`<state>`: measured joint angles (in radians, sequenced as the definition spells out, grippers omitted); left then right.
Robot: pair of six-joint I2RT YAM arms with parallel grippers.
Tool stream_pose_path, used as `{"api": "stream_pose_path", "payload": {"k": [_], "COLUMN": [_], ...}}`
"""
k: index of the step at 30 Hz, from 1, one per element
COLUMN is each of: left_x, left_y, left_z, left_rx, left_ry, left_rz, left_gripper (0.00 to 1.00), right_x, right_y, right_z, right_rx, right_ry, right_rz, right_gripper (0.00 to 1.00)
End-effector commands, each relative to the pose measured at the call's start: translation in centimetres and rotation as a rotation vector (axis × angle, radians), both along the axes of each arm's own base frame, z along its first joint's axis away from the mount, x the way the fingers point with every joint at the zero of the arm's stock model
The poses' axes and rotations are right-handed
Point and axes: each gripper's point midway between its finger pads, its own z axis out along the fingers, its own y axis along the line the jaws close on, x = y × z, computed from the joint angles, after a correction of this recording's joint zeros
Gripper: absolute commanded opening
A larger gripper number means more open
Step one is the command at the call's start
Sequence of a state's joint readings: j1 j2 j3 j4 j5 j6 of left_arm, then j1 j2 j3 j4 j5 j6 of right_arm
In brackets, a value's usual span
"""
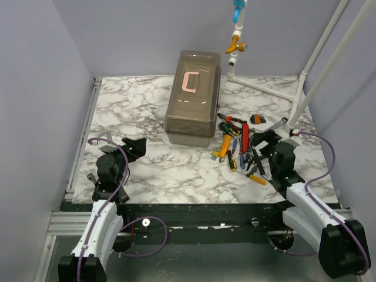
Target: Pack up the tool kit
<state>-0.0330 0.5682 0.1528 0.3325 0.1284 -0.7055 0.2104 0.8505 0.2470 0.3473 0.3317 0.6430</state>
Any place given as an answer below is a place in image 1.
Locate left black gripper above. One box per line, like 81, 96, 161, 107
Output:
103, 137, 146, 184

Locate beige plastic tool box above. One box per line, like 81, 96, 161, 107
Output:
164, 50, 221, 147

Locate red folding knife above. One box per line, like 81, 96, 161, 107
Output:
241, 121, 249, 153

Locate yellow utility knife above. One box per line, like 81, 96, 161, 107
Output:
219, 133, 231, 162

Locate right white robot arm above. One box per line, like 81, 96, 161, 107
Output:
250, 129, 371, 279

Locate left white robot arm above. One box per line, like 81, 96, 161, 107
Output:
58, 137, 147, 281

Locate silver combination wrench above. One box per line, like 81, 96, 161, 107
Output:
263, 117, 288, 133

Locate hex key set orange holder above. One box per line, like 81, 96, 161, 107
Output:
250, 114, 266, 125

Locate black pruning shears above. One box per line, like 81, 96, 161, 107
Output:
246, 147, 265, 175

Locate orange black pliers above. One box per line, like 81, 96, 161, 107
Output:
217, 113, 245, 125

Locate black yellow screwdriver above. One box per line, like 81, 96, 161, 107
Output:
227, 150, 237, 172

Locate yellow hex key set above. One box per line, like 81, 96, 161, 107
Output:
211, 150, 220, 160

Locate orange brass tap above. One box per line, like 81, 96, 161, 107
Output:
226, 35, 247, 54

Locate blue pipe valve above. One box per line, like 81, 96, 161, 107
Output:
233, 0, 247, 24

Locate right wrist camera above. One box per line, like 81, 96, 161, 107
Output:
280, 129, 303, 147

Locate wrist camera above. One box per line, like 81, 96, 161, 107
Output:
97, 132, 117, 153
280, 129, 303, 147

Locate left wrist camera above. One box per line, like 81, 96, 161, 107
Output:
97, 132, 117, 153

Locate blue handled screwdriver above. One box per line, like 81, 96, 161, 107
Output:
239, 139, 245, 170

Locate white PVC pipe frame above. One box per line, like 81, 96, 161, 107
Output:
227, 0, 376, 132

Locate green handled screwdriver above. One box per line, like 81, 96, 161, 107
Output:
219, 122, 239, 136

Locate black T-handle bolt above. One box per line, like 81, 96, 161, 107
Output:
86, 173, 99, 188

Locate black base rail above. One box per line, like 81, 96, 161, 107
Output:
60, 201, 343, 244

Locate aluminium extrusion rail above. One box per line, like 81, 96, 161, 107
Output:
47, 211, 91, 236

